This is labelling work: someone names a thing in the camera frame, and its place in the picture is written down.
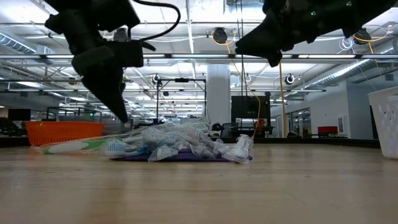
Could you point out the black monitor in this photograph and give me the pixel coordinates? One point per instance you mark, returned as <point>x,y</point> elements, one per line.
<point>19,114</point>

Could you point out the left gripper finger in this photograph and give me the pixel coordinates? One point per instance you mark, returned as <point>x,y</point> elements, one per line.
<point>107,93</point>

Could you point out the white perforated plastic basket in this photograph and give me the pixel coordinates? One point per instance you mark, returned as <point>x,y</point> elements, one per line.
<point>385,124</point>

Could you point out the black metal frame rig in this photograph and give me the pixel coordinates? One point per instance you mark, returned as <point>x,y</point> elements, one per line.
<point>182,80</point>

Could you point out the red cabinet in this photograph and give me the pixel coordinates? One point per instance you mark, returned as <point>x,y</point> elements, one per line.
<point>327,130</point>

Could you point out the orange plastic basket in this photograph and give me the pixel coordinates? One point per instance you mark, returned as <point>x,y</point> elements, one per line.
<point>62,133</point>

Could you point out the green toothbrush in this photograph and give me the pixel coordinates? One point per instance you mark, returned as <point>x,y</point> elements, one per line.
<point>68,147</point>

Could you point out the black screen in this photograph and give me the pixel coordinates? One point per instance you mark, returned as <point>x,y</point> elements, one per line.
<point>250,107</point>

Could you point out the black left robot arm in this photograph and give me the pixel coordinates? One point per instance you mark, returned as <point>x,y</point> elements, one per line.
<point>81,18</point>

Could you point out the black aluminium table frame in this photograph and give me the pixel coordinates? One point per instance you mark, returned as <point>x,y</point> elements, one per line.
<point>311,143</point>

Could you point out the navy blue square mat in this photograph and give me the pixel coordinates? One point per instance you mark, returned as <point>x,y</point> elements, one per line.
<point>186,157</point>

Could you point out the silver ventilation duct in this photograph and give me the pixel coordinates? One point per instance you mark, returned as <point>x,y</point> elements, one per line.
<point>15,43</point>
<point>348,72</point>

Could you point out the white pillar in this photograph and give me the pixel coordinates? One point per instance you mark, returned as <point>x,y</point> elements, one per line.
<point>217,93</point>

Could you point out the long white light strip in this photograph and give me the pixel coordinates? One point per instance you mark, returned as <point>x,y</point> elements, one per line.
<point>199,56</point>

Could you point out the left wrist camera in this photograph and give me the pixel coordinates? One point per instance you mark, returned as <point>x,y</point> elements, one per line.
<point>127,54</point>

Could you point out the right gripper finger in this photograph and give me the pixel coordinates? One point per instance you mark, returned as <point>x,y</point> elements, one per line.
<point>258,40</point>

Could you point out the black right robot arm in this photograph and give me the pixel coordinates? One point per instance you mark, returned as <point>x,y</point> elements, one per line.
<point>373,12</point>

